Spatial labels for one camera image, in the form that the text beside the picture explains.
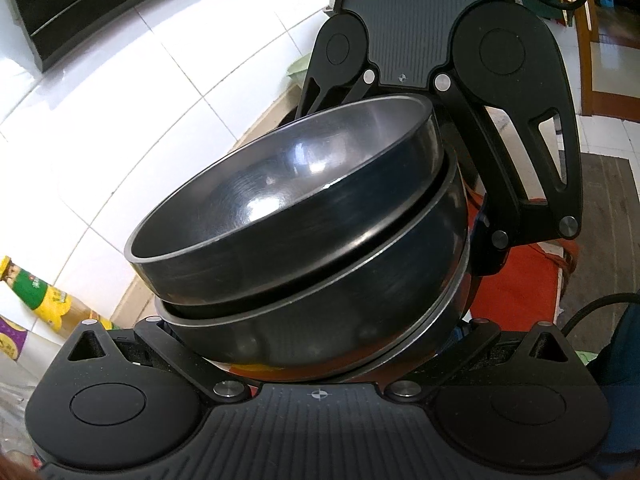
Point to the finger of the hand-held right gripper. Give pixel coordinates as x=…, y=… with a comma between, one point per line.
x=492, y=220
x=327, y=92

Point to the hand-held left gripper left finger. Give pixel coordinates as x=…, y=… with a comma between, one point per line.
x=165, y=337

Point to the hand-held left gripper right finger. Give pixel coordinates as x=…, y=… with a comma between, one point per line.
x=465, y=337

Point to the green cloth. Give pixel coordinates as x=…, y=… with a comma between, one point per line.
x=299, y=71

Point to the orange red cloth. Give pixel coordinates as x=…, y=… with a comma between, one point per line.
x=520, y=280

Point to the grey floor mat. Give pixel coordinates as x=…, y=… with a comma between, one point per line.
x=605, y=220

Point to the yellow green packet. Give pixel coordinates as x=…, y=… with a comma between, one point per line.
x=45, y=297

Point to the purple packet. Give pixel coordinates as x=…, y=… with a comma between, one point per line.
x=10, y=340

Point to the person's blue clothing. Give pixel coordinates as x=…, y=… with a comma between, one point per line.
x=622, y=385

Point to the wooden frame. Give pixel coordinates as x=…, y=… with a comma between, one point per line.
x=582, y=60

